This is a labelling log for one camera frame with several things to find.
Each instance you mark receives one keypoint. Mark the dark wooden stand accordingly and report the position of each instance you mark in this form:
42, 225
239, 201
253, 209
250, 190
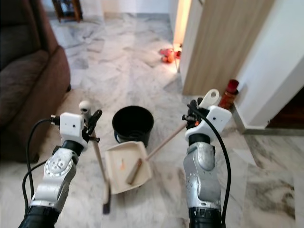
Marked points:
69, 8

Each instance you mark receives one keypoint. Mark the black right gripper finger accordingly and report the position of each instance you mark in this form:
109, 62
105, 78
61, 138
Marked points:
194, 103

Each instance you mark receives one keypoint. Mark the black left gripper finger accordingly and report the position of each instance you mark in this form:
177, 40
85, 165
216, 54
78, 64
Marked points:
97, 118

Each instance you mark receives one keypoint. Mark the dark brown sofa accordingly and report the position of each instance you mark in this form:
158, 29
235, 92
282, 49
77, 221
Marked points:
28, 71

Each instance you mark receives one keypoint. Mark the red offering items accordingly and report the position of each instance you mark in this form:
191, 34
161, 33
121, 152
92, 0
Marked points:
167, 55

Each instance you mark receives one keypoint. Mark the brown cardboard tube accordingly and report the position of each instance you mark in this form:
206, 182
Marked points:
135, 171

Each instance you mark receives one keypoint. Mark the black bucket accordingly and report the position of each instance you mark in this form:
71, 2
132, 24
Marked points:
133, 123

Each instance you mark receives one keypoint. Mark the red bottle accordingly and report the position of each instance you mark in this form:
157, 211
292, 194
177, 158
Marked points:
229, 95

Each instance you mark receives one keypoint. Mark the light wooden door panel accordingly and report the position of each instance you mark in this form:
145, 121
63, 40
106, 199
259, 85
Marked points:
223, 47

